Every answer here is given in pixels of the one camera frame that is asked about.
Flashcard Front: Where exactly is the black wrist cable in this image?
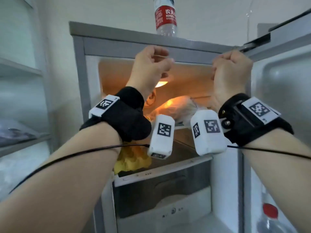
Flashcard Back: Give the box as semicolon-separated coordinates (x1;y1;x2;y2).
8;144;150;194
227;145;311;160

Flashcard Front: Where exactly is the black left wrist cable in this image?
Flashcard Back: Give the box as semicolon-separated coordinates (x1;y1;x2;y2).
8;144;150;194

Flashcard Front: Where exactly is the white right wrist marker tag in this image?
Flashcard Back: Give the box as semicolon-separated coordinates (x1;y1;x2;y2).
241;96;282;125

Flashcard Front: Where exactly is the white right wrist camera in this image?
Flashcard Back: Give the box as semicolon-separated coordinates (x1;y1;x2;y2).
190;109;228;156

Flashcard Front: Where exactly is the red cap clear bottle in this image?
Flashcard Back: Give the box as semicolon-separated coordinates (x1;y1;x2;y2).
256;203;293;233

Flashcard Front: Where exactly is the clear refrigerator drawer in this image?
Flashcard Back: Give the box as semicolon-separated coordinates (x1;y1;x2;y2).
112;155;214;220

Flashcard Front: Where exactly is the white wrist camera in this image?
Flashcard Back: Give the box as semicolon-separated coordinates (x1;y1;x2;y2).
190;109;228;156
147;114;175;160

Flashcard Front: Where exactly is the person's right hand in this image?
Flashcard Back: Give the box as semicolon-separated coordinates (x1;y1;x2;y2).
210;50;254;107

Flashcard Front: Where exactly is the gray refrigerator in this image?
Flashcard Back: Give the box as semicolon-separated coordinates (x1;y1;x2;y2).
69;21;245;233

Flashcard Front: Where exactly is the yellow plastic packaging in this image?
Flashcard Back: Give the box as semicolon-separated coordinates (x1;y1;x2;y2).
113;142;152;175

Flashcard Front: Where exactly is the white left wrist marker tag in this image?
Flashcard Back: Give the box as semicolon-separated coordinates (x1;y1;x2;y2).
88;94;120;118

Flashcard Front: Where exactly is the black wrist strap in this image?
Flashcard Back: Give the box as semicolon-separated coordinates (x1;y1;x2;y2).
218;93;294;147
79;86;152;143

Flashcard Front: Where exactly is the red label water bottle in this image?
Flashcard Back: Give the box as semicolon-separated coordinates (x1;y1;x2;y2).
153;0;178;37

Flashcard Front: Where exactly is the glass fridge shelf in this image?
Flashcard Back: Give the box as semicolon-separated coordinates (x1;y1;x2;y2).
174;123;194;131

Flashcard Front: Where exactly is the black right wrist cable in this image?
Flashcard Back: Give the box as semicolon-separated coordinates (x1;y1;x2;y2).
227;145;311;160

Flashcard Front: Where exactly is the person's left forearm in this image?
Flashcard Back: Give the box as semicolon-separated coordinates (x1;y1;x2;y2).
0;121;123;233

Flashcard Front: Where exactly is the black right wrist strap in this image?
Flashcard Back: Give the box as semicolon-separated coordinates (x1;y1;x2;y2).
218;93;294;147

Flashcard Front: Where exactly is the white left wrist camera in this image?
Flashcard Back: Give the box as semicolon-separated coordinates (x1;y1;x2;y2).
147;114;175;160

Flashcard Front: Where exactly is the person's right forearm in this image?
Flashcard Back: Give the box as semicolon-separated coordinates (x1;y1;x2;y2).
243;127;311;233

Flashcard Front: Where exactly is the plastic bag of food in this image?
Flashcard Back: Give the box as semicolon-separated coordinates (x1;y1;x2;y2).
147;95;208;125

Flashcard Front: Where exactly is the person's left hand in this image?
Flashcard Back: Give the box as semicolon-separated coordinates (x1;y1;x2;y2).
126;45;175;101

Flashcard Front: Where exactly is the black left wrist strap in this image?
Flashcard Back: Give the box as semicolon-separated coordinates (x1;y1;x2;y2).
79;86;152;143

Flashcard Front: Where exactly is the white shelf cabinet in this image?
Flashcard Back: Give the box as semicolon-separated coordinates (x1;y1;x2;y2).
0;0;55;202

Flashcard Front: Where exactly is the white wrist marker tag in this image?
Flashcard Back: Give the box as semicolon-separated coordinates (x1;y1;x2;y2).
88;94;120;118
241;96;282;125

